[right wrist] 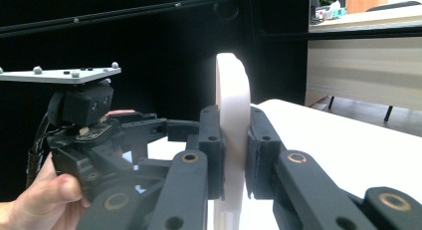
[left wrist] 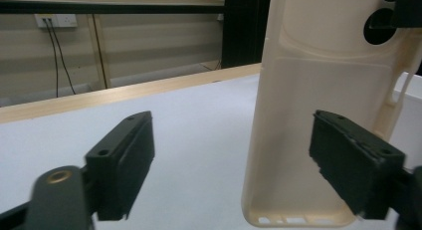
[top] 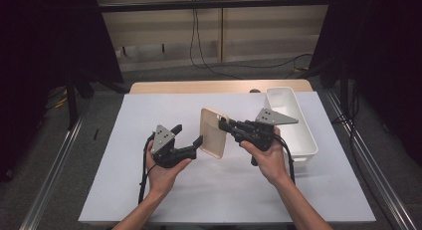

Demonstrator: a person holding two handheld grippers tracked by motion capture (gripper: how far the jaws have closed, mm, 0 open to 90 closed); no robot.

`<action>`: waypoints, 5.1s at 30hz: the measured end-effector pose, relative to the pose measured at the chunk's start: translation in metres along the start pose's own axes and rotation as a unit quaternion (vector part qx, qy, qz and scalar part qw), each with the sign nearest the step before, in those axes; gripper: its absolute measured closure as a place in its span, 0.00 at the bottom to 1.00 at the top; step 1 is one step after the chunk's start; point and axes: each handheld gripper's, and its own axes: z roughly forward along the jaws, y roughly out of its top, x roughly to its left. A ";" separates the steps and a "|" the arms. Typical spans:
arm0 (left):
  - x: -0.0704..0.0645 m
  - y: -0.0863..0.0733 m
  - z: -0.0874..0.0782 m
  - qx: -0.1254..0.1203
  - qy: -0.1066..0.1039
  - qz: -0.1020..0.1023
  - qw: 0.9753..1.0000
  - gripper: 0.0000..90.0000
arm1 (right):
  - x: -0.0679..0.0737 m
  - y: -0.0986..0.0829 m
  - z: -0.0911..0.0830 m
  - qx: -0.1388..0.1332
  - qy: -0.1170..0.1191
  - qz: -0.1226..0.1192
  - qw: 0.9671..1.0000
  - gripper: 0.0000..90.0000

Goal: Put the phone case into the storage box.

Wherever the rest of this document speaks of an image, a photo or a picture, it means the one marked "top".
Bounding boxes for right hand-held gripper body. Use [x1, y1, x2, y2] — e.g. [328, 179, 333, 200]
[231, 108, 300, 167]

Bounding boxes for black floor cables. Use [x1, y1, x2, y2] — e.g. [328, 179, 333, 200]
[331, 80, 362, 169]

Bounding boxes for white table mat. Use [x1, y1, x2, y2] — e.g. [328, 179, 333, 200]
[78, 91, 376, 224]

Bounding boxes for metal floor rail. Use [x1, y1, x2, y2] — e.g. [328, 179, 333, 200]
[325, 90, 420, 230]
[19, 113, 85, 230]

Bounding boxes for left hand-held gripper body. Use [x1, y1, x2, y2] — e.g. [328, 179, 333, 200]
[150, 123, 197, 169]

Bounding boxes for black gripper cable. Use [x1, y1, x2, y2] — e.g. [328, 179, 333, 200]
[137, 132, 157, 205]
[273, 133, 297, 185]

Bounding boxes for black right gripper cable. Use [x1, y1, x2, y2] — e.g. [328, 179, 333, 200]
[273, 133, 297, 185]

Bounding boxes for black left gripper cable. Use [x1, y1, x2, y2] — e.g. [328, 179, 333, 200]
[137, 132, 157, 205]

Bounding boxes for white plastic storage bin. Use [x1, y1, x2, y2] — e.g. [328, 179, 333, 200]
[264, 87, 318, 168]

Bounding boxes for person's left hand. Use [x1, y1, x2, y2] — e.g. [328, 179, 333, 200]
[145, 139, 193, 198]

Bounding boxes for person's right hand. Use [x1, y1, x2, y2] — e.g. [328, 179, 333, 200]
[240, 126, 293, 188]

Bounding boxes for black hanging cable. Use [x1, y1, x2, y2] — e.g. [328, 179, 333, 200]
[189, 8, 314, 81]

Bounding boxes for light wooden table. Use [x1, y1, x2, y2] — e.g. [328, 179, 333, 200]
[128, 79, 314, 95]

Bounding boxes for black metal stand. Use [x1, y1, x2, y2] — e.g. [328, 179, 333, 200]
[65, 70, 131, 130]

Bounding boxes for yellow floor cable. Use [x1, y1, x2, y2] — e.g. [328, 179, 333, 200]
[53, 96, 68, 110]

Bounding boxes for dark curtain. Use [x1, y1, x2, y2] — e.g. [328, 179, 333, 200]
[0, 0, 124, 183]
[310, 0, 422, 166]

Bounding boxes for beige phone case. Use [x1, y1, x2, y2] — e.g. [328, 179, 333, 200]
[198, 106, 231, 160]

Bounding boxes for black horizontal metal bar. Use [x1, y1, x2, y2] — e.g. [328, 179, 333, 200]
[99, 0, 333, 13]

